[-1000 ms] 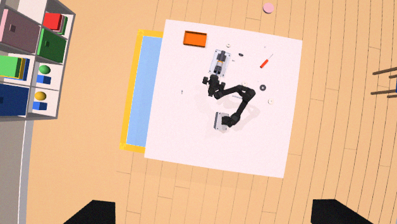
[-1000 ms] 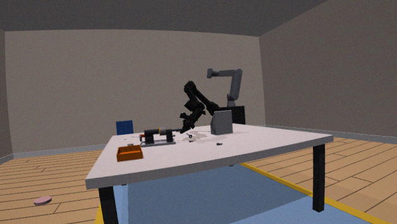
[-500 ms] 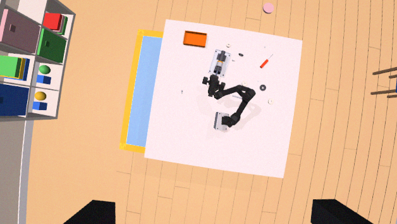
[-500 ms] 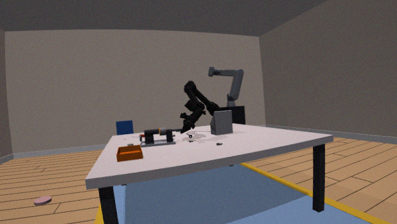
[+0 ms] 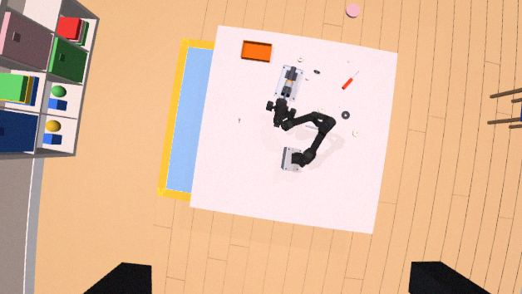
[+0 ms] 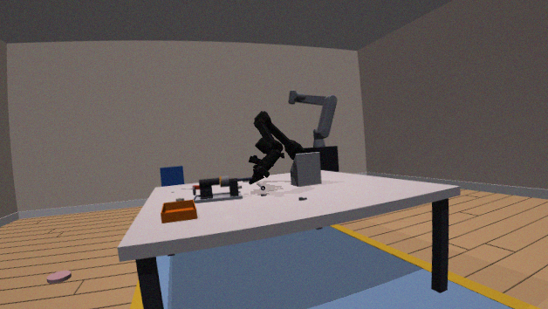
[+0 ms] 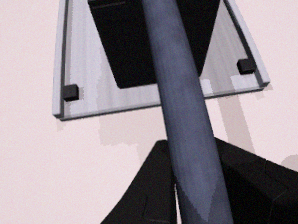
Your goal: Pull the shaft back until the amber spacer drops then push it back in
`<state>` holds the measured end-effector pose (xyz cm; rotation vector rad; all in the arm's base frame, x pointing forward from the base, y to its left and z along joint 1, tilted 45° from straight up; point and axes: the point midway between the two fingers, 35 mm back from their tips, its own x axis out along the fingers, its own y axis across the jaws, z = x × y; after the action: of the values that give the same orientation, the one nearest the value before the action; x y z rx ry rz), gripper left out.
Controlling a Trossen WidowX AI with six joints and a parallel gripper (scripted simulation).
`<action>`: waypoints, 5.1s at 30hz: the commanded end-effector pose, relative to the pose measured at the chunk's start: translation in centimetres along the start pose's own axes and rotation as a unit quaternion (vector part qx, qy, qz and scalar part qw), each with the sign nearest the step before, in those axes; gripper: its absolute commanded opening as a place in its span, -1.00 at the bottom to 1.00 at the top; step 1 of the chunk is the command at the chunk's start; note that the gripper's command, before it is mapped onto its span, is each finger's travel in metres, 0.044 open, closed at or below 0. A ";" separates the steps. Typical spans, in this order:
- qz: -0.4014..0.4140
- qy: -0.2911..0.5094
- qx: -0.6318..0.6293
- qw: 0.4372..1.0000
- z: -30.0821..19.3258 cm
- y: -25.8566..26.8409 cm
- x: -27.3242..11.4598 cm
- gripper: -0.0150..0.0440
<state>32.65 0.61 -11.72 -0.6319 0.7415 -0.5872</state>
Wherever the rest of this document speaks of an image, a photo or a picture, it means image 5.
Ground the red-handled screwdriver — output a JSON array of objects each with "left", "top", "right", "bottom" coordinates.
[{"left": 342, "top": 71, "right": 359, "bottom": 90}]

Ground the brown open tray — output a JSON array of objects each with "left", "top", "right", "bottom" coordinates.
[{"left": 240, "top": 40, "right": 273, "bottom": 63}]

